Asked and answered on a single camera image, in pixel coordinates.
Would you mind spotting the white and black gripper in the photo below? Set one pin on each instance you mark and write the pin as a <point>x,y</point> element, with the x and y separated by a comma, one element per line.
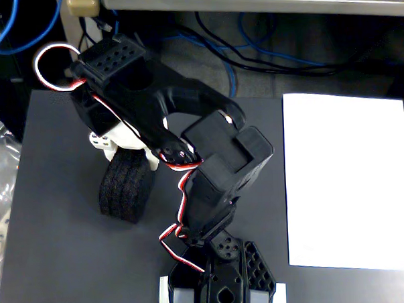
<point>105,142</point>

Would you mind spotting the black foam cube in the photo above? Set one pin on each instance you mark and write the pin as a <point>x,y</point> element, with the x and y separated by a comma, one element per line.
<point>123,192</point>

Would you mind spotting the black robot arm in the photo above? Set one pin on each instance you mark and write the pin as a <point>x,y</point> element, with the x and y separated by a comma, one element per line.
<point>222,164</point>

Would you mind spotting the dark grey work board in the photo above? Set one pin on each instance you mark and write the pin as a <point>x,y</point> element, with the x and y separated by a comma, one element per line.
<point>76,264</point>

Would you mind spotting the clear network plug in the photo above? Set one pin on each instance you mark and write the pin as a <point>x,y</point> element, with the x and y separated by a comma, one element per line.
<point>104,25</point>

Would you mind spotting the beige desk leg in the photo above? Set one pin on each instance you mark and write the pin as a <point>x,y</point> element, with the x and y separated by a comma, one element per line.
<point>71,33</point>

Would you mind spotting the black computer tower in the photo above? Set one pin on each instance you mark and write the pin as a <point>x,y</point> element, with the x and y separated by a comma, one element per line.
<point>5,99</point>

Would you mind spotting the white tape strip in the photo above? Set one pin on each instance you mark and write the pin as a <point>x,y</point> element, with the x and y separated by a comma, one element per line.
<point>164,294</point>
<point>281,297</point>

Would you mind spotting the beige corner cap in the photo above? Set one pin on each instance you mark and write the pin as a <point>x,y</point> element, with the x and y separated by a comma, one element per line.
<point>81,5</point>

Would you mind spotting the grey translucent clamp block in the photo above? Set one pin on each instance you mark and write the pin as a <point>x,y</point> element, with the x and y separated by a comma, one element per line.
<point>183,301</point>
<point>260,300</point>

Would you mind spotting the grey desk top edge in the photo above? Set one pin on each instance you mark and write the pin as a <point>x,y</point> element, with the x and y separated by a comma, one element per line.
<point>249,3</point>

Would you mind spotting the white paper sheet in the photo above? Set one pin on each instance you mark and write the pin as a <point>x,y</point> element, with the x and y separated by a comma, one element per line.
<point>341,185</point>

